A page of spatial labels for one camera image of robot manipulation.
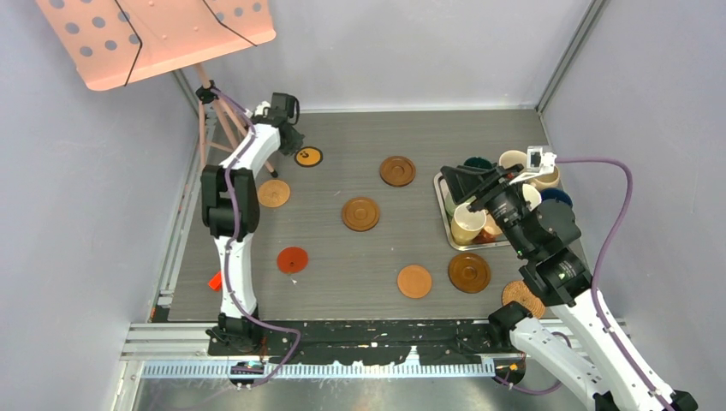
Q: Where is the orange red block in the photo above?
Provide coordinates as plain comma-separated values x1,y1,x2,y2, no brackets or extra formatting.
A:
207,271,223,292

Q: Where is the brown wooden coaster centre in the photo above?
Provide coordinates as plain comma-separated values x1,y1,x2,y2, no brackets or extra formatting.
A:
342,197,381,232

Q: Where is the dark green mug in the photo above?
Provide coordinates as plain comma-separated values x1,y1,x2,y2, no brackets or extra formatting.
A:
464,157,494,170

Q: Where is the orange black face coaster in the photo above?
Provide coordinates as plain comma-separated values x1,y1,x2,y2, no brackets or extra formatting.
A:
295,146,324,168

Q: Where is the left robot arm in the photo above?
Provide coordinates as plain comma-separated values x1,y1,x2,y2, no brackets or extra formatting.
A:
200,92,304,354

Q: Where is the yellow cup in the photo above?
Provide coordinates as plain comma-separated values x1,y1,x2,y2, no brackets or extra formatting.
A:
450,203,487,245

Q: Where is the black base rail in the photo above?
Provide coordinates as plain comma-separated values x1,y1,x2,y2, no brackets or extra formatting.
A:
205,319,522,366

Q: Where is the woven rattan coaster right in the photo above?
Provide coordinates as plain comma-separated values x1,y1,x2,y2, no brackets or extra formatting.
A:
502,280,547,319

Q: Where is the dark wooden coaster near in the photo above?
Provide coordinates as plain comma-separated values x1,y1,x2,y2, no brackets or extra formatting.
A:
448,253,491,294

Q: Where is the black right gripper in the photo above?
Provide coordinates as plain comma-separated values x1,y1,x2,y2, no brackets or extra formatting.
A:
438,163,533,255

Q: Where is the navy blue mug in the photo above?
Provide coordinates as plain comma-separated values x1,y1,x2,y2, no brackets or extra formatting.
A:
540,188,574,208

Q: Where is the dark wooden coaster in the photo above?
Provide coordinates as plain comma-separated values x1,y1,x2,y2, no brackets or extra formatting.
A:
379,156,416,188
448,253,491,294

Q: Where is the metal tray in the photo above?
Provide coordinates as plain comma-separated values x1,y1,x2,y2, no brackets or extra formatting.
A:
432,172,509,252

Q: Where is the white light blue mug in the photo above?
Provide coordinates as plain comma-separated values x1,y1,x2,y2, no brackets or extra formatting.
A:
521,183,542,211

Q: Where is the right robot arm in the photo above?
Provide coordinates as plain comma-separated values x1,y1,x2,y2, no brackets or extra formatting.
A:
440,165,698,410

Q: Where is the dark wooden coaster far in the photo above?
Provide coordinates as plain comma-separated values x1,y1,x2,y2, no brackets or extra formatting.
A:
379,156,416,188

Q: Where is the light orange wooden coaster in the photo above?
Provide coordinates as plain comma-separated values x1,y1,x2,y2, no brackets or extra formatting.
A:
396,265,432,299

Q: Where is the woven rattan coaster left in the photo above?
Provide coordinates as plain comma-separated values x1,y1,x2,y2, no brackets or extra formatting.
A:
258,179,291,208

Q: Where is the woven rattan coaster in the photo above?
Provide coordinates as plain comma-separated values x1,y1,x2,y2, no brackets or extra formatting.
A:
502,280,547,319
258,179,291,208

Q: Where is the cream mug tall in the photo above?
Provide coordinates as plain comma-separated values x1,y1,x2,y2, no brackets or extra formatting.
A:
497,150,527,171

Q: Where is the pink music stand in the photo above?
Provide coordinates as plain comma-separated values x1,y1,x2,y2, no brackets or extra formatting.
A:
33,0,279,179

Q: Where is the red round flat coaster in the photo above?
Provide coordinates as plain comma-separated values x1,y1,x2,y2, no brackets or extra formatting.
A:
277,247,309,274

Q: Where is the light green mug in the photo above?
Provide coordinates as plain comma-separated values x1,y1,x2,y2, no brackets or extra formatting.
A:
443,191,456,217

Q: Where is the small brown cup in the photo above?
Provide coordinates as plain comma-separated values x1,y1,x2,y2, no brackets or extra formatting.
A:
479,213,503,244

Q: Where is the beige mug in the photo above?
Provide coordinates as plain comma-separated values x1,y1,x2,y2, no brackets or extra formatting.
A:
529,166,561,191

